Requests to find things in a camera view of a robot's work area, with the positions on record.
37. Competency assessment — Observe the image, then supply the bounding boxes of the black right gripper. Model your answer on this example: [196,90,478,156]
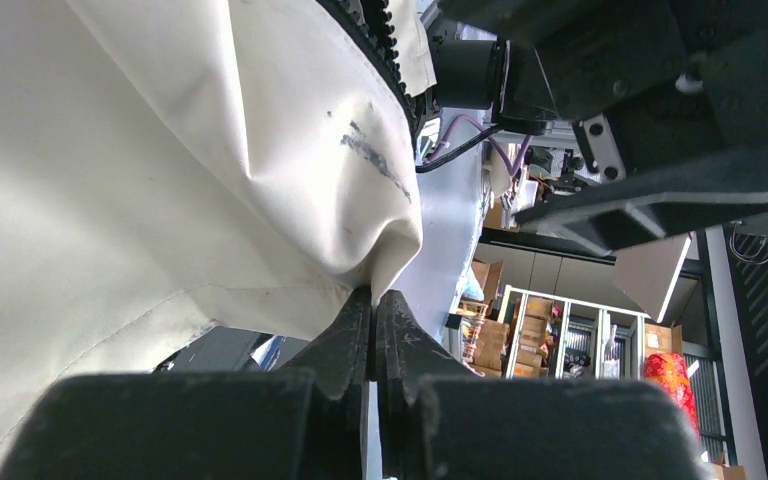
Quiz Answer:
[440,1,768,256]

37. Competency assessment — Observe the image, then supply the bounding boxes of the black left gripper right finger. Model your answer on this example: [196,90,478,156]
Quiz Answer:
[375,290,706,479]

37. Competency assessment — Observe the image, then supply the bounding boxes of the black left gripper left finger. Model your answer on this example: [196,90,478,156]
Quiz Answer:
[0,287,371,479]

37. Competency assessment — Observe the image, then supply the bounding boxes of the beige zip-up jacket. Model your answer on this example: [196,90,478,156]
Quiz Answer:
[0,1,423,467]

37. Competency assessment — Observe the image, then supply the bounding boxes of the white shelf with boxes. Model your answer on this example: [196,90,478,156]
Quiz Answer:
[446,259,650,382]

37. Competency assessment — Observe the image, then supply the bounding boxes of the red patterned bag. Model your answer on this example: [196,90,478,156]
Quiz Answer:
[643,353,699,433]

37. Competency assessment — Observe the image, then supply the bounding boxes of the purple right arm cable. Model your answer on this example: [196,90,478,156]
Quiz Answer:
[423,113,535,179]

